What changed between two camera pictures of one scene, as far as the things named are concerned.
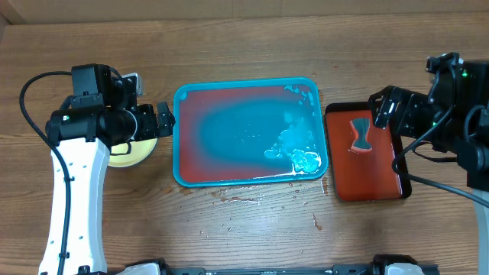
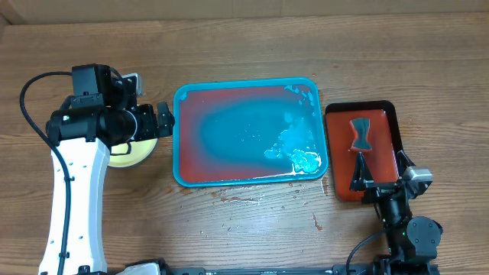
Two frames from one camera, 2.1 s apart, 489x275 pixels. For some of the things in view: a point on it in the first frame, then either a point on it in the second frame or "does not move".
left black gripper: [144, 114] does not move
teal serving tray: [247, 131] does not move
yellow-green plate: [132, 153] does not move
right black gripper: [403, 115] -> [364, 182]
